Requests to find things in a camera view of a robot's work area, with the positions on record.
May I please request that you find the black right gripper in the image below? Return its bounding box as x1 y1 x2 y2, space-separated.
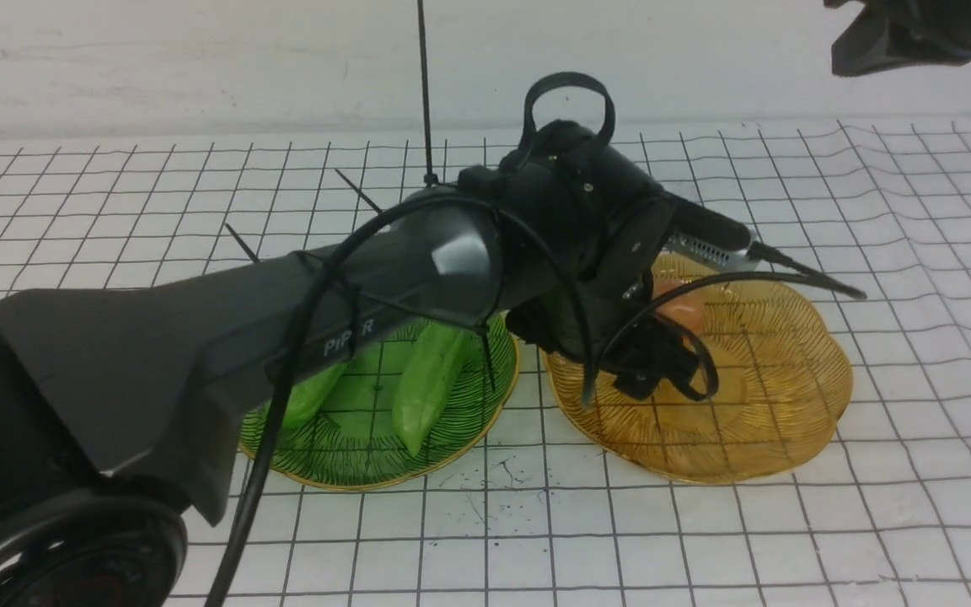
831 1 971 78

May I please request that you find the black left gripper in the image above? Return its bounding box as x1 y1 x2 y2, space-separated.
458 121 756 399

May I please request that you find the orange potato toy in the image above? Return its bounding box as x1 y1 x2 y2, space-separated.
652 277 705 336

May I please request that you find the green cucumber toy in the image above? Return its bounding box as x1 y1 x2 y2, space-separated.
281 362 350 431
392 323 471 458

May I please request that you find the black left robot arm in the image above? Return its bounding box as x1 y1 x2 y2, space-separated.
0 121 755 606

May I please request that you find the amber glass leaf plate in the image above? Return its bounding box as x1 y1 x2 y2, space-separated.
545 280 853 484

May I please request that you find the green glass leaf plate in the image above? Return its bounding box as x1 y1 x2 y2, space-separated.
270 316 520 491

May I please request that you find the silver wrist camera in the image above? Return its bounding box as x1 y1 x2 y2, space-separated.
664 233 760 272

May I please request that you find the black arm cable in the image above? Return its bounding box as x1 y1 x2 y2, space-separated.
203 72 867 607

